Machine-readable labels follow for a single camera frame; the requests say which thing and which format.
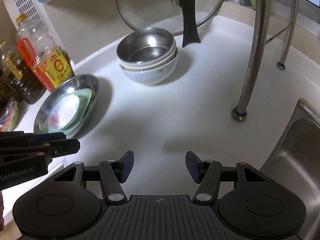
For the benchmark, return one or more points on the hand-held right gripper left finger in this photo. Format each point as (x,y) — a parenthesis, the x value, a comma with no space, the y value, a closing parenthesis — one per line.
(128,166)

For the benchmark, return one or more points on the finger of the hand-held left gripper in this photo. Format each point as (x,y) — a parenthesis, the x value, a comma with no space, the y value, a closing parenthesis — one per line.
(65,147)
(37,137)

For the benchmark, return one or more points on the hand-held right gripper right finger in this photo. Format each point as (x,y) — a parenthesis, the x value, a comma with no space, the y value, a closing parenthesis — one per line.
(192,166)

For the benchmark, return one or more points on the floral white bowl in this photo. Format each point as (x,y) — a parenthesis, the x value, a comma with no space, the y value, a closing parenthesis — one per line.
(63,112)

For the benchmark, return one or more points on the green square plate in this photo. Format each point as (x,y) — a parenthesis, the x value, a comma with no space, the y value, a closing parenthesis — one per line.
(83,100)

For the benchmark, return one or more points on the stainless steel plate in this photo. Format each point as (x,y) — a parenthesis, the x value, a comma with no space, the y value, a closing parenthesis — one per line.
(72,82)

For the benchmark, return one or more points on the plain white bowl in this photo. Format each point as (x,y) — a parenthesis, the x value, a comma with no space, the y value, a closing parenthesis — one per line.
(150,78)

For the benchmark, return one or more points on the stainless steel bowl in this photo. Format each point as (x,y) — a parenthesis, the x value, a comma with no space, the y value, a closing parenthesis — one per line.
(147,42)

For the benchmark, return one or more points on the stack of colourful wrapped bowls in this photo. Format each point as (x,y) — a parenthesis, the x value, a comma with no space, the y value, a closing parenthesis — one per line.
(8,117)

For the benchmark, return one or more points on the dark oil bottle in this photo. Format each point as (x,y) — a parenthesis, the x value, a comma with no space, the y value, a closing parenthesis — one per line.
(22,85)

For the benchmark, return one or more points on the red label oil bottle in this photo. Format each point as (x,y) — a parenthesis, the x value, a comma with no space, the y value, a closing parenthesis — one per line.
(50,67)

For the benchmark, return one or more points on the stainless steel sink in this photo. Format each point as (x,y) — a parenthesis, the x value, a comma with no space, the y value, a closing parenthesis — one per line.
(295,155)

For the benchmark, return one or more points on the metal rack legs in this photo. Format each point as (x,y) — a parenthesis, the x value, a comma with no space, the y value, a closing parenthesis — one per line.
(257,42)

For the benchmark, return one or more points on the glass pot lid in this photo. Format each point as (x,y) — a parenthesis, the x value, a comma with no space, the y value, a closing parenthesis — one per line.
(155,5)

